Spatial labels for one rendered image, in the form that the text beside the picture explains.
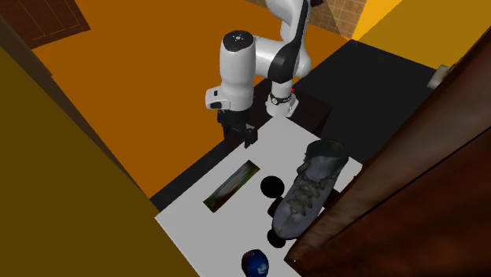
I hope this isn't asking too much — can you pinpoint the black round disc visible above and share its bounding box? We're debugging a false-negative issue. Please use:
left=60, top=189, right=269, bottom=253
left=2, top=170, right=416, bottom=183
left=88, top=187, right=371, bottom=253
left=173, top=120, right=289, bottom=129
left=260, top=175, right=286, bottom=199

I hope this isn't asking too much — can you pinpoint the brown wooden cabinet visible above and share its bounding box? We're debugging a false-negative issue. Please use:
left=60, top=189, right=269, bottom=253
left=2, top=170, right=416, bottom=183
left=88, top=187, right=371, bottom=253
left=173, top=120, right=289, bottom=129
left=283, top=25, right=491, bottom=277

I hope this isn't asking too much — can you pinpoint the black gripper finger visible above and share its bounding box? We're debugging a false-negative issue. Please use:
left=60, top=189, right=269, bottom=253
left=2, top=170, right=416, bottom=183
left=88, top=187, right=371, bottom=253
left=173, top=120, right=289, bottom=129
left=221, top=124, right=237, bottom=145
left=243, top=125, right=258, bottom=150

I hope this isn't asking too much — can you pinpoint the grey roller skate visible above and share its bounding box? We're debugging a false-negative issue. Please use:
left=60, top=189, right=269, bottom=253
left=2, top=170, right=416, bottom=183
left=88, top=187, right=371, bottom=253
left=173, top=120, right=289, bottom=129
left=267, top=139, right=350, bottom=249

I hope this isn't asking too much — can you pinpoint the flat green and red box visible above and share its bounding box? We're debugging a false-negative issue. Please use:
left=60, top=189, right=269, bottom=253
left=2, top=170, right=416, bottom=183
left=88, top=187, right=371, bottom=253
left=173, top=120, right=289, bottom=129
left=202, top=159, right=261, bottom=213

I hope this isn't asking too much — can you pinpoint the pale beige box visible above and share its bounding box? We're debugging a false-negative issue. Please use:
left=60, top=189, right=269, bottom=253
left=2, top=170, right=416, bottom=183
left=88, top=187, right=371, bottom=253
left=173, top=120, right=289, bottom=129
left=426, top=64, right=456, bottom=90

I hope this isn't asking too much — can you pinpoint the dark brown door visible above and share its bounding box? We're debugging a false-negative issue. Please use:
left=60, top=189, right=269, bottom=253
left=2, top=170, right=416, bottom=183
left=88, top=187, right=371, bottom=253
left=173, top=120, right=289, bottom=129
left=0, top=0, right=92, bottom=50

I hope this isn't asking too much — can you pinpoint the dark robot stand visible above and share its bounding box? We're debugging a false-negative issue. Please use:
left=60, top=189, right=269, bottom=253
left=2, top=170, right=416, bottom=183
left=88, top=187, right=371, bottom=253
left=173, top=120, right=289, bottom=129
left=251, top=78, right=334, bottom=140

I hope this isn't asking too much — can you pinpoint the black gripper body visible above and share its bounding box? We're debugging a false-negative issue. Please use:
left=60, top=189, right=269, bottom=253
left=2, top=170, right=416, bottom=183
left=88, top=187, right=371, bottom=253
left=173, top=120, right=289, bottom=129
left=216, top=109, right=250, bottom=134

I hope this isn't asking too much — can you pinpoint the blue ball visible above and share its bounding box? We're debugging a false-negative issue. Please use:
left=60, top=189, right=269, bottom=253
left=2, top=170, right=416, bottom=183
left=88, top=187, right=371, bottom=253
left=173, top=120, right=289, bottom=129
left=240, top=249, right=270, bottom=277

